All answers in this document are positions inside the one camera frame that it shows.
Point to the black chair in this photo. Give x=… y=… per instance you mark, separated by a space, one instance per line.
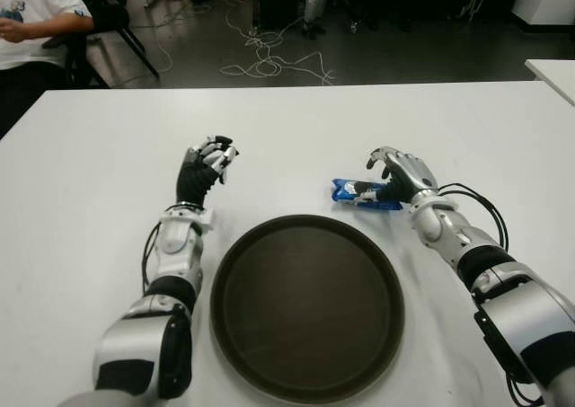
x=112 y=20

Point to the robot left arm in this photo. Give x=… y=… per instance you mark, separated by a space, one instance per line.
x=175 y=250

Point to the round dark brown tray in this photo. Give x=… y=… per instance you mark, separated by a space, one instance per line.
x=310 y=303

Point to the seated person white t-shirt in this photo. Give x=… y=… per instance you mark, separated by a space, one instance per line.
x=31 y=7

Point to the folded metal frame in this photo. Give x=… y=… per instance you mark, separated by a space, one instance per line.
x=474 y=0

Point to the black pillar cabinet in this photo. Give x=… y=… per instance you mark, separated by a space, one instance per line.
x=278 y=0

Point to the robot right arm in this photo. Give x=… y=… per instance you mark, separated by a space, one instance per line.
x=512 y=299

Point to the blue Oreo cookie pack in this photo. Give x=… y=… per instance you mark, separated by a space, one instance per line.
x=343 y=191

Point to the white side table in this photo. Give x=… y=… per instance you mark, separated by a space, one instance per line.
x=557 y=74

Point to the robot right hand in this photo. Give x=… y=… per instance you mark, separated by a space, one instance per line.
x=413 y=173

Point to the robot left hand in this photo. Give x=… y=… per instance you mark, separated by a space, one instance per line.
x=191 y=182

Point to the white cabinet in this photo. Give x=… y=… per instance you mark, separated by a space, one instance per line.
x=548 y=0

